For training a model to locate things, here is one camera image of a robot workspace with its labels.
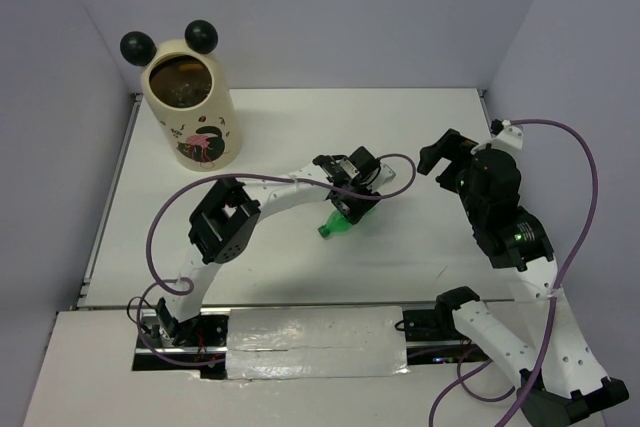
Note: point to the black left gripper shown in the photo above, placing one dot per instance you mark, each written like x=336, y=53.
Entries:
x=355, y=214

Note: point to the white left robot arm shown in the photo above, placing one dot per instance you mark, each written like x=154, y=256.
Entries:
x=223, y=222

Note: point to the green plastic bottle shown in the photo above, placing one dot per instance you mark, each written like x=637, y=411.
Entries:
x=336, y=225

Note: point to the black metal base rail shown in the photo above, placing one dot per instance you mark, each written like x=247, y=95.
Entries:
x=428, y=339

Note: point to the cream bin with black ears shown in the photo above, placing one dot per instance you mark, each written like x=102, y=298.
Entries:
x=186, y=89

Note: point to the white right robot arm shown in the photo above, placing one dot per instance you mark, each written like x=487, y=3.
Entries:
x=557, y=379

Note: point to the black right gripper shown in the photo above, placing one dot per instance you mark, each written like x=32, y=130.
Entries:
x=451, y=145

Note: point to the silver tape sheet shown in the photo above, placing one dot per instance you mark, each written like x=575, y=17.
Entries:
x=296, y=343

